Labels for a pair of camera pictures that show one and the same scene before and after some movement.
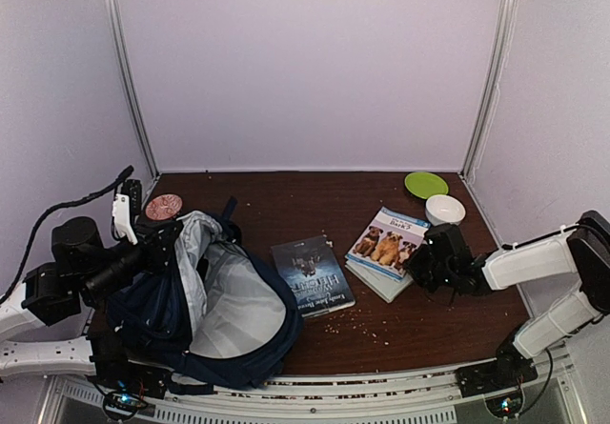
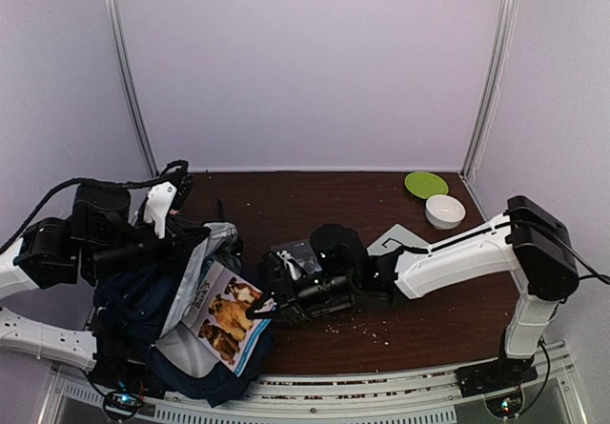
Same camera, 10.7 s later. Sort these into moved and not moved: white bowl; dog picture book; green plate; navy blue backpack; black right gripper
Moved: black right gripper; dog picture book; navy blue backpack
Not moved: green plate; white bowl
